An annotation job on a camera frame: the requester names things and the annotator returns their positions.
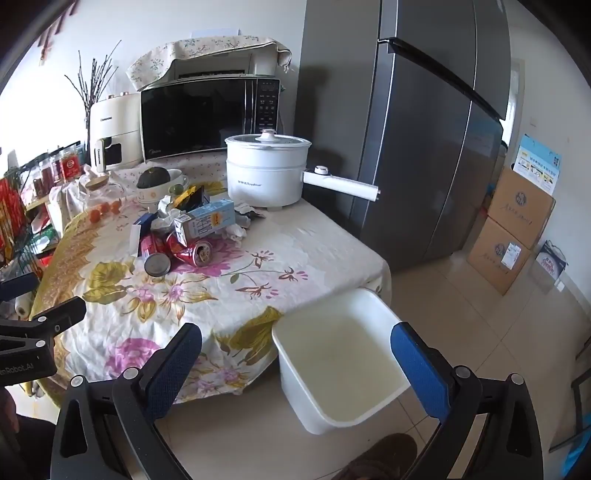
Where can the white tissue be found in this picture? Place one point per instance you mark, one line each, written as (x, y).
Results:
(234, 232)
(168, 212)

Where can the large floral tablecloth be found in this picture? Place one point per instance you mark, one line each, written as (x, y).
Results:
(231, 300)

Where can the cream air fryer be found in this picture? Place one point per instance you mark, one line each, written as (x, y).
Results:
(115, 124)

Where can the paper towel roll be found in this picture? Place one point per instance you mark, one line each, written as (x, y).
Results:
(21, 308)

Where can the dark green squash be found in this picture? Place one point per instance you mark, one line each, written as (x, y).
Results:
(153, 177)

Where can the red label jar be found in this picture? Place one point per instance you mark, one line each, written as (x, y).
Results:
(70, 165)

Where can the silver wrapper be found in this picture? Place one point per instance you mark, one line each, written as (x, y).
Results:
(247, 214)

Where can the dry bare branches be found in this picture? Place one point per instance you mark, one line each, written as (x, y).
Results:
(94, 78)

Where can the cardboard box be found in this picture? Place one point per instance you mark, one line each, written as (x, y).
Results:
(501, 258)
(519, 207)

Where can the red packages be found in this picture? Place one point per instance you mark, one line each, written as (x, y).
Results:
(11, 217)

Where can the red drink can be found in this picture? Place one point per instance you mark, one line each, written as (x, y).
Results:
(191, 251)
(154, 258)

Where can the white plastic bin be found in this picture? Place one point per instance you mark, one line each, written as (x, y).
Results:
(332, 355)

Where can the small white blue carton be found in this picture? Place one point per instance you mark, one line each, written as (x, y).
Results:
(141, 235)

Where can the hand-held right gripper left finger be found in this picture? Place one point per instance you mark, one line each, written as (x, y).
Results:
(171, 367)

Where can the white countertop appliance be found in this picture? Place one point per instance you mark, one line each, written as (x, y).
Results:
(231, 64)

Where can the grey refrigerator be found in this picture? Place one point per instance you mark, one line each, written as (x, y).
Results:
(415, 138)

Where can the glass jar with oranges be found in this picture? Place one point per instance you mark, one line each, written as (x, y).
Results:
(104, 189)

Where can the orange tangerine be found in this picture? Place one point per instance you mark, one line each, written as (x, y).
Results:
(106, 209)
(116, 206)
(95, 215)

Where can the white electric pot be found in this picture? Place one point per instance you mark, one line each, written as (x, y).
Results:
(263, 170)

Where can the dark red jar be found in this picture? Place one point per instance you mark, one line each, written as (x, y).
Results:
(47, 174)

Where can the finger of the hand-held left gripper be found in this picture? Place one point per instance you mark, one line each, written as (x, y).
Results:
(60, 316)
(18, 284)

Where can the floral cover cloth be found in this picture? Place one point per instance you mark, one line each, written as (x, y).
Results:
(152, 62)

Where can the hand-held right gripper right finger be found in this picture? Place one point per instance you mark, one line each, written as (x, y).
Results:
(418, 369)

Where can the black microwave oven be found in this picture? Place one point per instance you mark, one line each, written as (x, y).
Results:
(198, 115)

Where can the blue white flat box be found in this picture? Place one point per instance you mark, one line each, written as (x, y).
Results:
(538, 164)

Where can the blue white milk carton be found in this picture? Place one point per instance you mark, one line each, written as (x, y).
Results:
(207, 219)

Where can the person's brown slipper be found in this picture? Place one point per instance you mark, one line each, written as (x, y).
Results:
(374, 457)

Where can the white blue paper bag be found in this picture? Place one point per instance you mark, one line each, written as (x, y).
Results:
(551, 263)

